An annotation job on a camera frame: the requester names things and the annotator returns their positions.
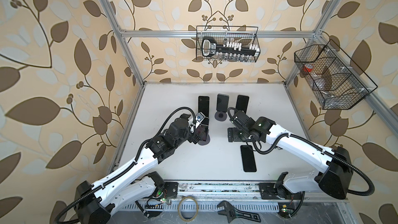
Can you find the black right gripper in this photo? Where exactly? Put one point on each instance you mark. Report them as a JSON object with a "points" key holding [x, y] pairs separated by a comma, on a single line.
{"points": [[232, 131]]}

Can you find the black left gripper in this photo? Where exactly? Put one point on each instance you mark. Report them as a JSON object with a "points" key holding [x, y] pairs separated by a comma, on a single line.
{"points": [[194, 137]]}

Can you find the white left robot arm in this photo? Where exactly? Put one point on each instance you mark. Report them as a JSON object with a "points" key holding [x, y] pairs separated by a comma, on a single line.
{"points": [[96, 203]]}

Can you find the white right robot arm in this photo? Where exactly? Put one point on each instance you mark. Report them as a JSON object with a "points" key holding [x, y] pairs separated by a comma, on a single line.
{"points": [[333, 173]]}

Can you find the black phone stand front left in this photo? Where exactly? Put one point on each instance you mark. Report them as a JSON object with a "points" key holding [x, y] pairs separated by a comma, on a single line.
{"points": [[204, 142]]}

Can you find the grey round phone stand back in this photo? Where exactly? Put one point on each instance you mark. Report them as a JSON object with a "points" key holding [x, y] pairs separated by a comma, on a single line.
{"points": [[221, 116]]}

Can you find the purple phone back right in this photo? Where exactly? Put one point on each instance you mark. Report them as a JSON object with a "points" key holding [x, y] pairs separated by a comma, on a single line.
{"points": [[242, 103]]}

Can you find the silver phone left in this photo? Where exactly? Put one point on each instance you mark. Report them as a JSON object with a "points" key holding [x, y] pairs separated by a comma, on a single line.
{"points": [[203, 105]]}

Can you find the black socket set tool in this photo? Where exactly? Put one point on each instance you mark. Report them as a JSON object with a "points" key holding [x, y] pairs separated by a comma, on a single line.
{"points": [[210, 47]]}

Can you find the black adjustable wrench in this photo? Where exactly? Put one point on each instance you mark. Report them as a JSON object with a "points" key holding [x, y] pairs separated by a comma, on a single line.
{"points": [[232, 213]]}

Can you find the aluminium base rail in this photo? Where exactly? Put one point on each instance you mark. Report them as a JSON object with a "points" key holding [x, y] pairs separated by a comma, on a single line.
{"points": [[204, 196]]}

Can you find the black wire basket back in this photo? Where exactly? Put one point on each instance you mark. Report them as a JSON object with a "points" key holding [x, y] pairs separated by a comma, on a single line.
{"points": [[243, 34]]}

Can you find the black wire basket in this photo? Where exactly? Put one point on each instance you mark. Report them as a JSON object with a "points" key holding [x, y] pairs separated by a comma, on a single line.
{"points": [[243, 34], [339, 81]]}

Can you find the black wire basket right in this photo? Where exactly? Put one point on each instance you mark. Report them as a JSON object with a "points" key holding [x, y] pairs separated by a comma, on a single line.
{"points": [[339, 81]]}

